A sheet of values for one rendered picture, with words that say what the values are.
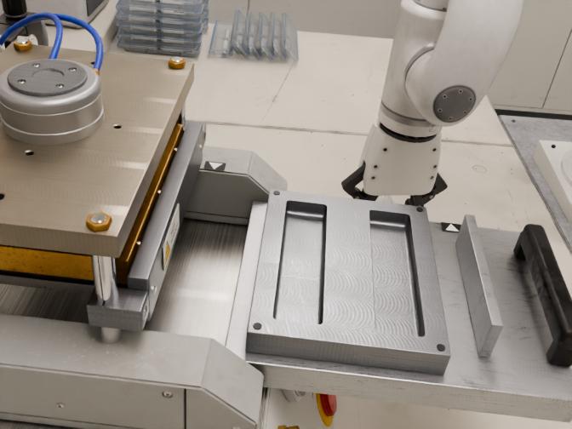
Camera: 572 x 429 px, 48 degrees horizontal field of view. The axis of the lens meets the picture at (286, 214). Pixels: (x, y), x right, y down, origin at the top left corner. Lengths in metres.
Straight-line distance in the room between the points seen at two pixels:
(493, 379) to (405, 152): 0.37
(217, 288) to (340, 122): 0.73
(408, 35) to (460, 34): 0.09
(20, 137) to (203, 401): 0.24
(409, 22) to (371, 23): 2.42
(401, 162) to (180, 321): 0.39
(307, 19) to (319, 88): 1.73
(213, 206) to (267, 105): 0.66
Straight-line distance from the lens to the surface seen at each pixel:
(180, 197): 0.57
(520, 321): 0.64
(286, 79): 1.46
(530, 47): 2.94
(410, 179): 0.89
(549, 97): 3.08
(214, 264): 0.68
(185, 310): 0.63
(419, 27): 0.77
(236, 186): 0.70
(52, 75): 0.55
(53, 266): 0.52
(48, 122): 0.52
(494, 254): 0.70
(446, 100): 0.73
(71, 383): 0.51
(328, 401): 0.73
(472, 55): 0.71
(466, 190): 1.19
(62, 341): 0.52
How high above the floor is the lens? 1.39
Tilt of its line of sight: 38 degrees down
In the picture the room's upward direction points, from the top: 7 degrees clockwise
